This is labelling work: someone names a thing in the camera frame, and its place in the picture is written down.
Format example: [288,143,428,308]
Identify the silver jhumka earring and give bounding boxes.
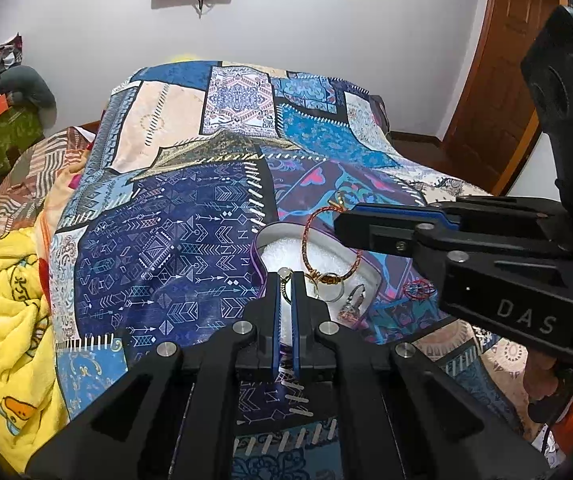
[337,284,365,325]

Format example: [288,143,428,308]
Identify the purple jewelry box white lining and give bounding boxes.
[255,222,382,314]

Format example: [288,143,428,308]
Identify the brown wooden door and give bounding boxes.
[443,0,559,194]

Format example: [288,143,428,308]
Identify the patchwork patterned bedspread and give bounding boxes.
[49,61,533,479]

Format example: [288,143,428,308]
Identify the striped beige pillow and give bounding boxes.
[0,127,96,237]

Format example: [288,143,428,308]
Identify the yellow cartoon blanket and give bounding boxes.
[0,228,68,472]

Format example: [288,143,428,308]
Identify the green patterned storage box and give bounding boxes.
[0,105,44,178]

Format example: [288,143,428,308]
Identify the pile of clothes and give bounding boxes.
[0,34,56,110]

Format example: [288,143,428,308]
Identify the gold ring with stone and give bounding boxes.
[275,266,296,306]

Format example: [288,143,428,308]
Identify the red braided cord necklace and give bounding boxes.
[300,201,365,283]

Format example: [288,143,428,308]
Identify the red bead bracelet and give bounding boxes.
[401,278,438,302]

